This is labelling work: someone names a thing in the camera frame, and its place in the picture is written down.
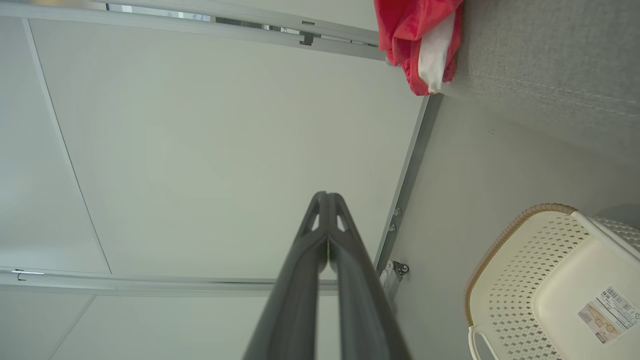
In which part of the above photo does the paper label sticker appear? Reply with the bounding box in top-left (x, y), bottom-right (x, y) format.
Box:
top-left (576, 285), bottom-right (640, 346)

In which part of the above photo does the red and white garment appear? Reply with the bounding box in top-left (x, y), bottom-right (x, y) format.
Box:
top-left (373, 0), bottom-right (465, 96)

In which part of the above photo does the white basket handle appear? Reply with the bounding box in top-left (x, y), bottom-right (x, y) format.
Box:
top-left (467, 325), bottom-right (501, 360)
top-left (570, 210), bottom-right (640, 262)

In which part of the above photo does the white partition panel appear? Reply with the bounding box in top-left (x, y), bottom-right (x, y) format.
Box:
top-left (22, 17), bottom-right (445, 282)

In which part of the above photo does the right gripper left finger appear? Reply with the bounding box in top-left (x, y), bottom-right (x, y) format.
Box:
top-left (242, 191), bottom-right (330, 360)

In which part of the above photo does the cream perforated laundry basket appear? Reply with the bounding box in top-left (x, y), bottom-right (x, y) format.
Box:
top-left (464, 202), bottom-right (640, 360)

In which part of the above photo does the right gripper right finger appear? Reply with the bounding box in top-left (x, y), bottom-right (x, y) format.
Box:
top-left (328, 192), bottom-right (412, 360)

